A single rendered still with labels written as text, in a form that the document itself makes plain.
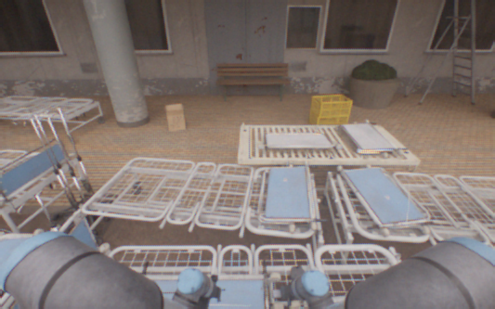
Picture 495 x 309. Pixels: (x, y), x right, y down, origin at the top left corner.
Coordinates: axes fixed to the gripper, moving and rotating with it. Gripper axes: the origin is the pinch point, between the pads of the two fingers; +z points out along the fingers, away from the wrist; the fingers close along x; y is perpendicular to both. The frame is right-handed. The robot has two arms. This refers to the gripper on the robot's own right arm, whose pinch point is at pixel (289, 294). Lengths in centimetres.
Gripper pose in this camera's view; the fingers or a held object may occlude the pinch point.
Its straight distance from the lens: 132.2
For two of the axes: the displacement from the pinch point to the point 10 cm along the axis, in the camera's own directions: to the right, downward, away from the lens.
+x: 9.8, 0.3, 1.8
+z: -1.6, 6.0, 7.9
